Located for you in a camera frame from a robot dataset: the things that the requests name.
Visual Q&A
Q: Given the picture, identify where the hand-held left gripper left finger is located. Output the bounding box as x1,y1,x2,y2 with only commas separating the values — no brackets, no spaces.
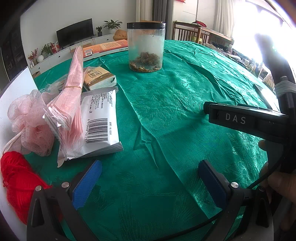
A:
26,159,103,241

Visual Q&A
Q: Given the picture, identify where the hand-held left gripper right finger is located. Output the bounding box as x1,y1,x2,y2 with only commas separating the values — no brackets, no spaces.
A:
198,159,277,241

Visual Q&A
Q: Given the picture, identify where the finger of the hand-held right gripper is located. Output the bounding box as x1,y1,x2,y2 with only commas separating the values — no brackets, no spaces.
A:
203,101,289,141

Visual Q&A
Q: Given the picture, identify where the person's right hand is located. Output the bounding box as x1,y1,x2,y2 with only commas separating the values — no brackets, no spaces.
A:
258,140,296,234

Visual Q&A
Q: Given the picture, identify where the clutter of bottles and jars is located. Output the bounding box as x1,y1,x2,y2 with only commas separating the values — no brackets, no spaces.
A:
203,39,275,91

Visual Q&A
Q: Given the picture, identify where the green satin tablecloth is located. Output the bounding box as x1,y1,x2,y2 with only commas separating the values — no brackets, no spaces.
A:
23,39,281,241

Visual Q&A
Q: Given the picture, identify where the red yarn ball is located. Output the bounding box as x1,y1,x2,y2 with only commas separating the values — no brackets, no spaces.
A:
0,151,52,225

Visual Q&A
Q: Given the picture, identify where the white barcode packet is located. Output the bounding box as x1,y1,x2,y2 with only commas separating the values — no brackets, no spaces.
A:
57,87,124,168

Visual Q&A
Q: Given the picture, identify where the pink mesh bath loofah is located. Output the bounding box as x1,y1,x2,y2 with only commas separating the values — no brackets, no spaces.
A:
3,89,56,156

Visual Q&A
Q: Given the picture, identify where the bundle of pink mask packets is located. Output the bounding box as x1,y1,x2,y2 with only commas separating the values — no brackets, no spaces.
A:
43,45,84,149

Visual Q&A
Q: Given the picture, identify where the wooden slatted bench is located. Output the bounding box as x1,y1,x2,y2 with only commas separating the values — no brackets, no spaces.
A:
173,21,234,47

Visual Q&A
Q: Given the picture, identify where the white curtain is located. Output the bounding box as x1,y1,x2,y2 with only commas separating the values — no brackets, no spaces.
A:
214,0,234,40

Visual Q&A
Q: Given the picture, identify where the yellow tissue pack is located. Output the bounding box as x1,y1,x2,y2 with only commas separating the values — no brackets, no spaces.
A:
83,66,117,91

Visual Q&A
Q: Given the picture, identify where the clear jar with black lid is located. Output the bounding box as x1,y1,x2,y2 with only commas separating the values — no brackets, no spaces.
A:
127,22,166,73

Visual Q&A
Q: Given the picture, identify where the grey curtain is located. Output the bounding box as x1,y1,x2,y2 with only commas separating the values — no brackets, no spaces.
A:
153,0,168,22

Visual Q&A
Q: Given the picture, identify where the white television cabinet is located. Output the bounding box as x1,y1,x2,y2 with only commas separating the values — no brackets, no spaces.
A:
30,34,115,75

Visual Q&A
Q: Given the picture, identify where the orange book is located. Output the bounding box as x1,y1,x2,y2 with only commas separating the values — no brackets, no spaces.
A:
82,39,128,57

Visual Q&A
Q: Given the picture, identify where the orange lounge chair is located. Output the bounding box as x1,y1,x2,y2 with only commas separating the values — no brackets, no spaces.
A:
113,29,127,41

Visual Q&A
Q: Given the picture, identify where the red flower plant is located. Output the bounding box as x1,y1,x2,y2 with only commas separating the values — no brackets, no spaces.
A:
27,48,38,66

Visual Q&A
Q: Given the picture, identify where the green plant with red decoration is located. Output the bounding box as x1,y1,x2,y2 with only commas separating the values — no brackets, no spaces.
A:
41,43,54,57

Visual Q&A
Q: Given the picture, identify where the black display cabinet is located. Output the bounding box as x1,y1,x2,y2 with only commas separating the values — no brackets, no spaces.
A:
0,28,26,81

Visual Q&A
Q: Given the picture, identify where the large green potted plant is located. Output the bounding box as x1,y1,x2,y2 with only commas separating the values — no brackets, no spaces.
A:
103,20,122,34

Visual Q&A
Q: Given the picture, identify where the flat screen television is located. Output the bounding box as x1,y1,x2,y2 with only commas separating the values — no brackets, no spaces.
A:
56,19,94,48

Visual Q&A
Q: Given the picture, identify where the black cable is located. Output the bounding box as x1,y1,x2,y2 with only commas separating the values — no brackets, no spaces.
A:
139,159,282,241

